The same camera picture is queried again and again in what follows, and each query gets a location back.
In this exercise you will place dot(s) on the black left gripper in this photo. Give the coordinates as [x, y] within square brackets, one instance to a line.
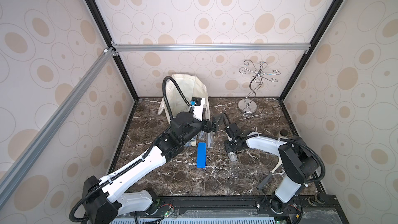
[208, 127]

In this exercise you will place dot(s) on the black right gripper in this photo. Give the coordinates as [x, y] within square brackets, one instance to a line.
[231, 144]

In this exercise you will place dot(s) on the clear slim case front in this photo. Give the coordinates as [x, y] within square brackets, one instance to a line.
[233, 157]

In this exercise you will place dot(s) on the clear slim case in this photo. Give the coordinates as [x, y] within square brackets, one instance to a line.
[210, 140]
[202, 137]
[233, 157]

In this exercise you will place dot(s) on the blue compass case front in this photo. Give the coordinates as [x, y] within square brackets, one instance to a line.
[201, 155]

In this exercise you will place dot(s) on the Starry Night canvas tote bag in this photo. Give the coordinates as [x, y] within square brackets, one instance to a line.
[179, 89]

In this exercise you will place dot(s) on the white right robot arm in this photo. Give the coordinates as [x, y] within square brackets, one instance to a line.
[302, 165]

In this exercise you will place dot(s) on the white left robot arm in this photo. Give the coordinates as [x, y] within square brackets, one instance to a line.
[106, 198]

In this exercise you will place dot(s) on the clear slim case by bag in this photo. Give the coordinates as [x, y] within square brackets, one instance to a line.
[202, 137]

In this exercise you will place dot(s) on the chrome jewelry stand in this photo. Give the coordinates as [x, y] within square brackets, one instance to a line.
[260, 73]

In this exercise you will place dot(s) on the small glass bottle black cap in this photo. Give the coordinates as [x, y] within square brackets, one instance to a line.
[283, 133]

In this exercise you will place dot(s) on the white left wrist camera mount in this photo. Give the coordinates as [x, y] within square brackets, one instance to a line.
[197, 107]

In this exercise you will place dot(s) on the white spatula black handle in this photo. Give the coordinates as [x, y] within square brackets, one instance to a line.
[268, 177]

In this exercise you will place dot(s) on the aluminium frame rail back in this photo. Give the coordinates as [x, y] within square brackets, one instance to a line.
[212, 47]

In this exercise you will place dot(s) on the aluminium frame rail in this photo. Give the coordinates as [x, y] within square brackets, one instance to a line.
[30, 155]
[212, 47]

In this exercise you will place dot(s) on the black corner frame post left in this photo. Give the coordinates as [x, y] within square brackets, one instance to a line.
[103, 29]

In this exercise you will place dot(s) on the black corner frame post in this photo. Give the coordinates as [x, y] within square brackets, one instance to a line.
[324, 24]
[103, 29]

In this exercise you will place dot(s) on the aluminium frame rail left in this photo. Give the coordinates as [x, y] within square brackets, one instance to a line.
[30, 155]

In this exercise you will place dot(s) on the black corner frame post right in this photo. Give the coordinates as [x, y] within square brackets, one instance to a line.
[324, 24]

